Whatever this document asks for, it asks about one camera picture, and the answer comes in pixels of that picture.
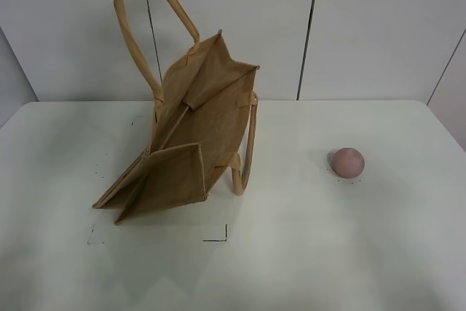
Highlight pink peach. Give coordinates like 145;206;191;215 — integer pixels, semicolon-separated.
331;148;365;178

